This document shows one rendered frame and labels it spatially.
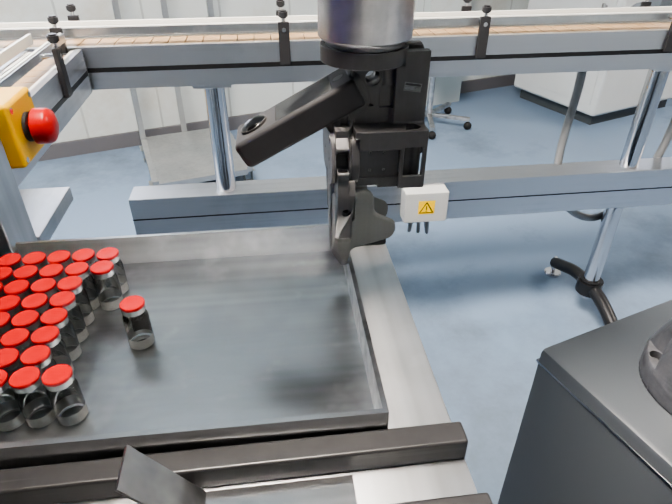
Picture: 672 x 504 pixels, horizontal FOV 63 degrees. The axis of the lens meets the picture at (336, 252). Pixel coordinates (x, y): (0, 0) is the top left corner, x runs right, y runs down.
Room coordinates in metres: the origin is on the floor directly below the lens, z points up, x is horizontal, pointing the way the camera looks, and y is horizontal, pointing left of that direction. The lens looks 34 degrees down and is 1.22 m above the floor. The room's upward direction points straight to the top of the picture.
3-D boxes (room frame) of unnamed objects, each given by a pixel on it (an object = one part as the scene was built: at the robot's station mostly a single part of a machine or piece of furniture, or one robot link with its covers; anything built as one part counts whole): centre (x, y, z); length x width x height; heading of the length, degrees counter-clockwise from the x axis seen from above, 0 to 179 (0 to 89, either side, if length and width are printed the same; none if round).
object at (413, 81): (0.46, -0.03, 1.06); 0.09 x 0.08 x 0.12; 97
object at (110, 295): (0.41, 0.22, 0.90); 0.02 x 0.02 x 0.05
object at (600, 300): (1.45, -0.85, 0.07); 0.50 x 0.08 x 0.14; 7
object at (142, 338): (0.36, 0.17, 0.90); 0.02 x 0.02 x 0.04
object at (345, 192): (0.43, -0.01, 1.00); 0.05 x 0.02 x 0.09; 7
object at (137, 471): (0.20, 0.06, 0.91); 0.14 x 0.03 x 0.06; 97
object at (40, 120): (0.59, 0.34, 0.99); 0.04 x 0.04 x 0.04; 7
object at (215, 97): (1.31, 0.29, 0.46); 0.09 x 0.09 x 0.77; 7
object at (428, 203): (1.31, -0.24, 0.50); 0.12 x 0.05 x 0.09; 97
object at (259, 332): (0.36, 0.15, 0.90); 0.34 x 0.26 x 0.04; 97
